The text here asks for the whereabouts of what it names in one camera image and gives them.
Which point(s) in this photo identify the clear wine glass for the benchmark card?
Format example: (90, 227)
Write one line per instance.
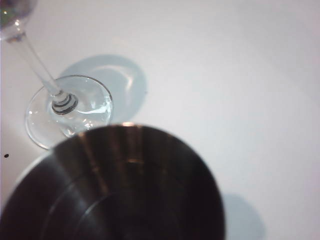
(62, 102)

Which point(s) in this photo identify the gold double cone jigger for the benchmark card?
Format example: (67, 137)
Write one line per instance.
(125, 187)

